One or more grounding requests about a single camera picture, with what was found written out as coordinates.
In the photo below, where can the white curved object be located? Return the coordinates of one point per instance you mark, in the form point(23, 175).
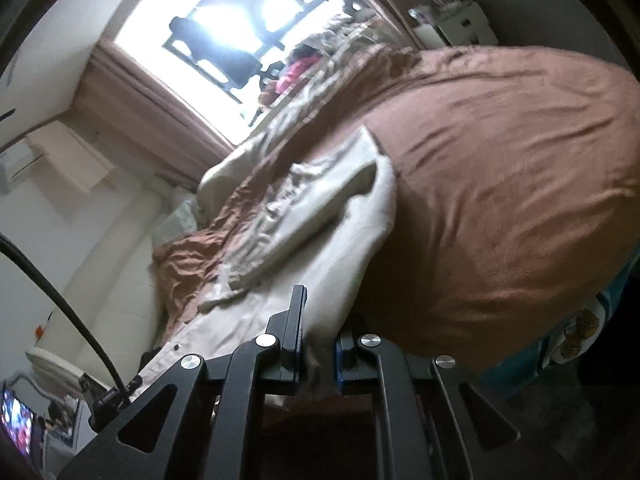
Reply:
point(50, 362)

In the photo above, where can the beige jacket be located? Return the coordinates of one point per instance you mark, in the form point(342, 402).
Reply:
point(345, 240)

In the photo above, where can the cloth-covered air conditioner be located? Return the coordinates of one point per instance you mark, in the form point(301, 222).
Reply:
point(70, 160)

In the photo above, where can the colourful screen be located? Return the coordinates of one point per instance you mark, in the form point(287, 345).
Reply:
point(17, 420)

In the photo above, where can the white pillow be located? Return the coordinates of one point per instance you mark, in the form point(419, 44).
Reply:
point(175, 220)

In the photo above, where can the pink cloth by window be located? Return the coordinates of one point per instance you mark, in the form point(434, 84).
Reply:
point(300, 72)

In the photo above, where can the pile of light clothes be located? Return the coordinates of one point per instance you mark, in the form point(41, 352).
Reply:
point(340, 30)

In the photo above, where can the blue printed bed sheet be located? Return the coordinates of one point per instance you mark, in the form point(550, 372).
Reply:
point(575, 330)

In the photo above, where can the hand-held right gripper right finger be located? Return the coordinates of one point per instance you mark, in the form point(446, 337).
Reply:
point(345, 370)

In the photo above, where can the white nightstand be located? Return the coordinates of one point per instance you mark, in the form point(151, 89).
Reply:
point(460, 25)

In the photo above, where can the bed with brown sheet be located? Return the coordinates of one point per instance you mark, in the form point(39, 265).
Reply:
point(500, 185)

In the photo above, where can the beige blanket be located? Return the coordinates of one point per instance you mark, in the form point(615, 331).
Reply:
point(280, 125)

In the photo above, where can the cream padded headboard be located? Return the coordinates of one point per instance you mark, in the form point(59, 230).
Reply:
point(110, 285)

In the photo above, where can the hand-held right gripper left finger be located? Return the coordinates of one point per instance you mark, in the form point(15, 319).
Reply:
point(295, 330)

